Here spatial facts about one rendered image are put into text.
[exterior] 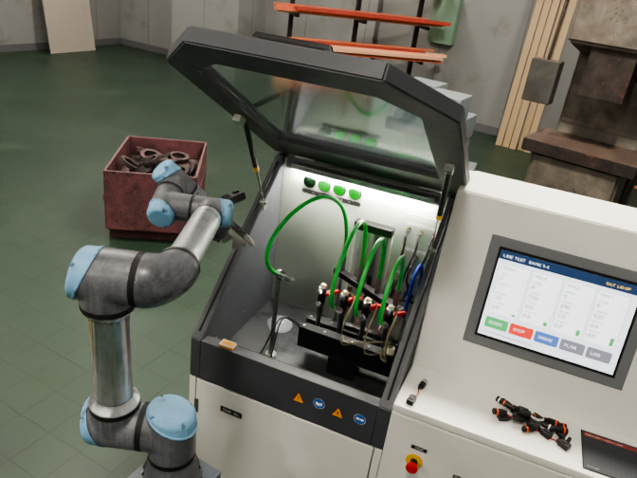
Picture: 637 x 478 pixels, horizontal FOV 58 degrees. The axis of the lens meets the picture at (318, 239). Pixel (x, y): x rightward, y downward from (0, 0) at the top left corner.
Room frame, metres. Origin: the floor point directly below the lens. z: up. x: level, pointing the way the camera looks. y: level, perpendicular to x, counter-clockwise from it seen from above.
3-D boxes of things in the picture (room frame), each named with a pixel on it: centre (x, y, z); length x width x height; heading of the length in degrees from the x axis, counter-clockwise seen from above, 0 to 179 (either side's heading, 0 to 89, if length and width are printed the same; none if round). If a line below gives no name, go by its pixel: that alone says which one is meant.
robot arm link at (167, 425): (1.05, 0.30, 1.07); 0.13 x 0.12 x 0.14; 90
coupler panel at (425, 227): (1.88, -0.35, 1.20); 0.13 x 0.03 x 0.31; 71
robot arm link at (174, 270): (1.22, 0.30, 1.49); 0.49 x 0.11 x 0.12; 0
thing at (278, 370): (1.48, 0.04, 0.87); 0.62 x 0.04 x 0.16; 71
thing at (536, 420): (1.33, -0.69, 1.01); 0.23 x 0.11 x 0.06; 71
